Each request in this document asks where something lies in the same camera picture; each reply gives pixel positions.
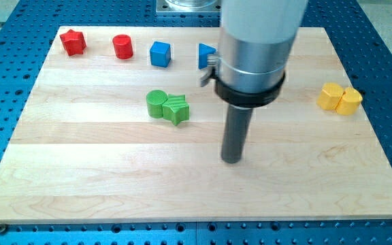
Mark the black clamp ring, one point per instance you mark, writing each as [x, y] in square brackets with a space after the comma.
[253, 90]

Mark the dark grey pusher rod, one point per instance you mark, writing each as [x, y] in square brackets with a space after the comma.
[235, 132]

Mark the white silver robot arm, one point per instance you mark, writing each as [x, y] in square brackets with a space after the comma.
[248, 70]

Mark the green star block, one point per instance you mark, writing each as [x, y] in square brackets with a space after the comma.
[176, 109]

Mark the red star block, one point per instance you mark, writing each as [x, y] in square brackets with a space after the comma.
[73, 42]

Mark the blue triangle block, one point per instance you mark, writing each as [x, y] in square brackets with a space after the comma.
[203, 52]

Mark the green cylinder block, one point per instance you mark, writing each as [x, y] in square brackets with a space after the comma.
[155, 100]

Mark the yellow hexagon block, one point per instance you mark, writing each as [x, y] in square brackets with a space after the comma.
[331, 94]

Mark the blue cube block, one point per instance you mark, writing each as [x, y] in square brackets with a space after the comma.
[160, 54]

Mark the yellow heart block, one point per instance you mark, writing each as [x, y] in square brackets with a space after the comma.
[349, 102]

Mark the light wooden board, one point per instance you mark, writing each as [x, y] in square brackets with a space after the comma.
[85, 149]

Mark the red cylinder block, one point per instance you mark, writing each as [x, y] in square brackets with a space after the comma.
[122, 46]

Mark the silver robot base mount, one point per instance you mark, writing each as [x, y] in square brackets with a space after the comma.
[187, 6]

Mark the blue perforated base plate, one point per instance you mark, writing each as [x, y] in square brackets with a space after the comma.
[360, 31]

